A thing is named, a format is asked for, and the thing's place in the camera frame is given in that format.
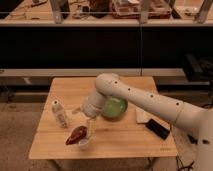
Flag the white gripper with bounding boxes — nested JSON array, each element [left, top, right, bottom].
[[72, 91, 107, 138]]

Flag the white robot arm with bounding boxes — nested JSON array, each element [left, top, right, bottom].
[[80, 73, 213, 171]]

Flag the clear plastic bottle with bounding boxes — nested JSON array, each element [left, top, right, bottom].
[[51, 100, 68, 128]]

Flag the red brown chili pepper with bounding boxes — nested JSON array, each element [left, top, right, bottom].
[[65, 126, 87, 145]]

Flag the wooden table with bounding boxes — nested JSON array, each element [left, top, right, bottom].
[[28, 76, 179, 171]]

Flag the small white cup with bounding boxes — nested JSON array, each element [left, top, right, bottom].
[[78, 138, 90, 150]]

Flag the green round bowl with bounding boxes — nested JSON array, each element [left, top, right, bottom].
[[101, 97, 128, 120]]

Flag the white flat card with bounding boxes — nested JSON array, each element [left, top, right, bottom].
[[136, 108, 151, 124]]

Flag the black rectangular block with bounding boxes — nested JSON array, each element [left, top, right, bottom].
[[145, 119, 170, 140]]

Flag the long wooden shelf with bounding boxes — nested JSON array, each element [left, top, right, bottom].
[[0, 0, 213, 28]]

